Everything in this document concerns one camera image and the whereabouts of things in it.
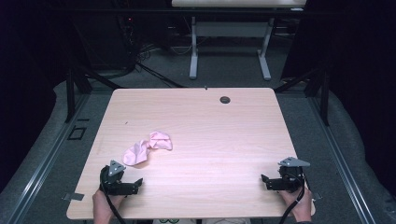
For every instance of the dark equipment rack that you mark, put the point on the dark equipment rack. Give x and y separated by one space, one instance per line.
127 37

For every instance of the person's right hand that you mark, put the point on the person's right hand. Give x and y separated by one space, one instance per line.
300 207

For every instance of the grey metal floor rail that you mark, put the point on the grey metal floor rail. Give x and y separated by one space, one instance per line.
40 174
342 168

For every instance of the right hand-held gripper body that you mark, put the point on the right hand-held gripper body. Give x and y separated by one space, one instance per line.
291 179

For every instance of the grey metal table clip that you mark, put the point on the grey metal table clip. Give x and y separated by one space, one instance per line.
317 196
74 196

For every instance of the person's left hand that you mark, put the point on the person's left hand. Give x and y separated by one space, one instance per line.
104 207

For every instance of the black horizontal frame bar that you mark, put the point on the black horizontal frame bar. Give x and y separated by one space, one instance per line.
155 11

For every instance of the black metal frame stand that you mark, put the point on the black metal frame stand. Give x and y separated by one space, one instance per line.
324 99
71 93

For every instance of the white desk with metal legs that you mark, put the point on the white desk with metal legs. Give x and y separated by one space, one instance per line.
230 29

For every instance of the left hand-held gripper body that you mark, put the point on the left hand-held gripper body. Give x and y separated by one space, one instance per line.
113 182

